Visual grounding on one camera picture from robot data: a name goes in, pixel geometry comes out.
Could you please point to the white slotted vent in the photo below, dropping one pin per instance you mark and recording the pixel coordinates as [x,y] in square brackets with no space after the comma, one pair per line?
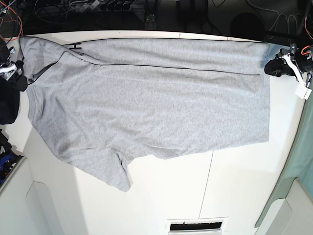
[207,226]

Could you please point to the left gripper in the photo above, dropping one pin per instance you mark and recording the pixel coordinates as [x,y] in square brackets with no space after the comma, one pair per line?
[301,57]

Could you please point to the black round floor object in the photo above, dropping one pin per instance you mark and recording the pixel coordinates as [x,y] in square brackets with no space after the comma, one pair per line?
[247,26]

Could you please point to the blue and black clutter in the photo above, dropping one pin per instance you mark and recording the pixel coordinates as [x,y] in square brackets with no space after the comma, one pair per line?
[8,158]

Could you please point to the grey t-shirt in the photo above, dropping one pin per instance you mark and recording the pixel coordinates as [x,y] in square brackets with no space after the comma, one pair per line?
[101,106]

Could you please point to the dark navy cloth pile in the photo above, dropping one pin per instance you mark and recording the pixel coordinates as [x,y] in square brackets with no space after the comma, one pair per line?
[9,102]

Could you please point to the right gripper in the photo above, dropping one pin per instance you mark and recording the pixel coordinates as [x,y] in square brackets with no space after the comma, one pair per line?
[12,71]

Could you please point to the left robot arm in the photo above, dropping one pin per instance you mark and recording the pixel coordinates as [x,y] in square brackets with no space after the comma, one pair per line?
[301,44]

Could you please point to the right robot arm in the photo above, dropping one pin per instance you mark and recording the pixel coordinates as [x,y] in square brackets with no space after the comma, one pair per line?
[10,16]

